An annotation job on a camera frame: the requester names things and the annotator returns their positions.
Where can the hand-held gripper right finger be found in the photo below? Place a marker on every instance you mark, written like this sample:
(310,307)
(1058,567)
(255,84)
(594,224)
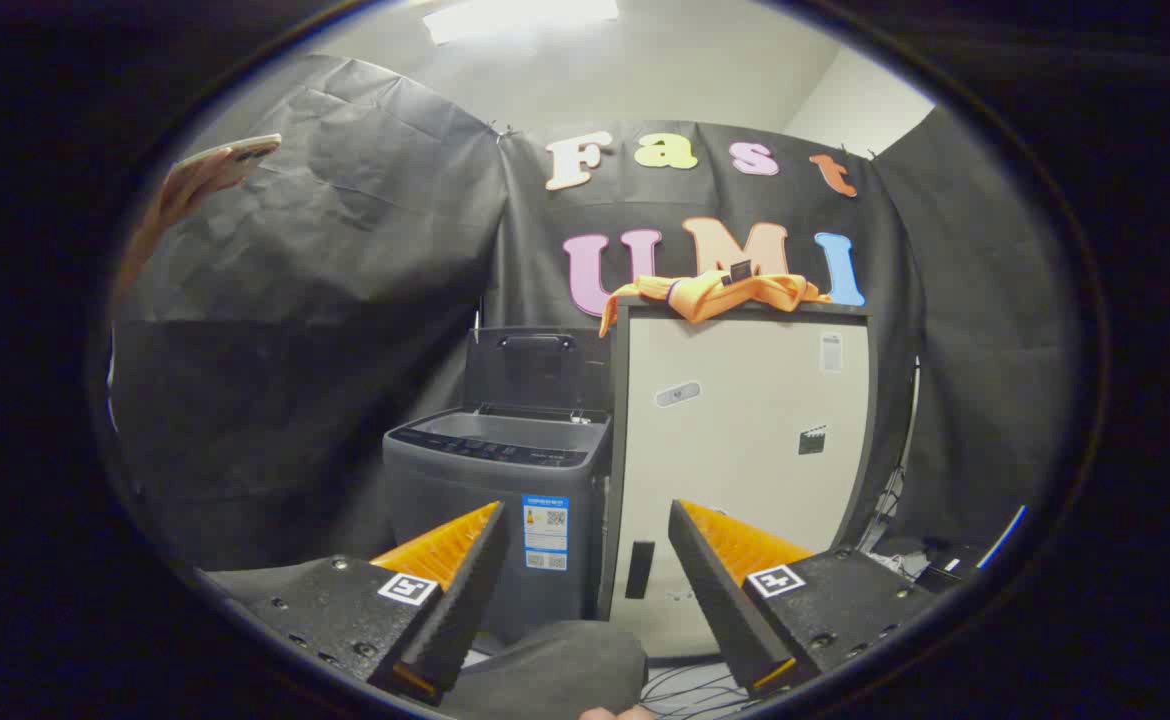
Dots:
(715,600)

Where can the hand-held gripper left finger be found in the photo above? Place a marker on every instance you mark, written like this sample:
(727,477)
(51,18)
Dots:
(465,600)

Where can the grey washing machine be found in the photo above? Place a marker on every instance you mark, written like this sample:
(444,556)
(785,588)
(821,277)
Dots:
(465,500)

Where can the orange polo shirt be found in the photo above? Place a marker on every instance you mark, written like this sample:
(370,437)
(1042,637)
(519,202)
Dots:
(705,296)

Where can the person's right leg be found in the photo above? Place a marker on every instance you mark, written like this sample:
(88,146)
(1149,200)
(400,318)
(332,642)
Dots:
(545,670)

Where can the black backdrop cloth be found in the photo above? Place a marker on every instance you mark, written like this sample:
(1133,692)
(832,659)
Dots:
(345,300)

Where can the pink smartphone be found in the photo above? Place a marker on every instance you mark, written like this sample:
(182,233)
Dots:
(220,165)

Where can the beige cabinet with dark frame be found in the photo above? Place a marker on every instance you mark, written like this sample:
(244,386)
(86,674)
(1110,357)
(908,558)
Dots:
(735,430)

